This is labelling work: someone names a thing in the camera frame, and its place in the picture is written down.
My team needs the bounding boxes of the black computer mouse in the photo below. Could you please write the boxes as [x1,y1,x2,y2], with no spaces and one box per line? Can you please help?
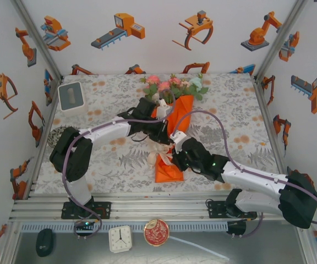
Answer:
[35,228,56,258]

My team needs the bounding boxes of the narrow aluminium frame rail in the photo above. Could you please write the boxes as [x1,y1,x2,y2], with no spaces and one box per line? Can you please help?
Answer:
[253,75,310,218]
[23,76,65,200]

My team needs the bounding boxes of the patterned bowl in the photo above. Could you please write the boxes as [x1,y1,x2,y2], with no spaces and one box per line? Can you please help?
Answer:
[47,126,66,151]

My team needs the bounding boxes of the cream satin ribbon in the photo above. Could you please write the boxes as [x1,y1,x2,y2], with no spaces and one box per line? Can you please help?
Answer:
[146,142,176,171]

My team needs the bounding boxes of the white floral print tablecloth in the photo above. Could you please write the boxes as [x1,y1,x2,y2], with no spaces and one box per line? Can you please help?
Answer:
[34,73,282,195]

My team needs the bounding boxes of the pink artificial flower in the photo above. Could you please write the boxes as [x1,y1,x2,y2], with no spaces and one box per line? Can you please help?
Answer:
[158,81,173,97]
[140,74,162,97]
[168,73,183,97]

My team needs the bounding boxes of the grey slotted cable duct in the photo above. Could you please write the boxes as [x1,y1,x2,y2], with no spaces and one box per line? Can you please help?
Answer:
[19,222,228,233]

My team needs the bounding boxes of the aluminium frame post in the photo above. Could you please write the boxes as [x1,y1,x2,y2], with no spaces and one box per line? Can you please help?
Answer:
[9,0,64,80]
[253,0,309,80]

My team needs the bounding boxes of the purple cable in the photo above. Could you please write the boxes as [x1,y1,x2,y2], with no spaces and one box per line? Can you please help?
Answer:
[172,110,317,239]
[61,88,177,240]

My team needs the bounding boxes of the black control box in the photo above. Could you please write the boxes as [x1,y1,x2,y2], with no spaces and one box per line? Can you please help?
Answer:
[74,219,96,234]
[226,221,247,239]

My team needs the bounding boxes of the red round tin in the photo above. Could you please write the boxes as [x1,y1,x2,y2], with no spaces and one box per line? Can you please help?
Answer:
[143,218,171,248]

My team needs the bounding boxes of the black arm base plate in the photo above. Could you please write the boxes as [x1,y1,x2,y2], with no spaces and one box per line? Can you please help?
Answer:
[207,200,258,220]
[61,201,112,220]

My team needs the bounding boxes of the white tissue box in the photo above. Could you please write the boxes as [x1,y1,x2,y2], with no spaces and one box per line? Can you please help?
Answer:
[57,81,89,112]

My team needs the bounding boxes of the pale teal artificial flower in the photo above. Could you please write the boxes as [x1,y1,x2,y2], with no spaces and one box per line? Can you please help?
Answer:
[188,71,209,101]

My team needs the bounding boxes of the clear plastic tube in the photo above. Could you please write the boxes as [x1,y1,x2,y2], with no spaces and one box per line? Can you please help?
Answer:
[169,236,231,261]

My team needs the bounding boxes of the white square clock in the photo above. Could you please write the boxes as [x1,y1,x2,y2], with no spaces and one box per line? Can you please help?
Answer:
[108,225,134,254]

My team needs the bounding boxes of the orange wrapping paper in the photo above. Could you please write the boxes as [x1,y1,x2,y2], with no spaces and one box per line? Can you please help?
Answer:
[150,95,195,184]

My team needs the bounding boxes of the wide aluminium frame rail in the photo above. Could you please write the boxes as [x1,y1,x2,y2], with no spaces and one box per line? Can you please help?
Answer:
[8,192,309,222]

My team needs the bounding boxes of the peach artificial flower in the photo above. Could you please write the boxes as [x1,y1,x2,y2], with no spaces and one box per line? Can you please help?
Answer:
[181,79,192,96]

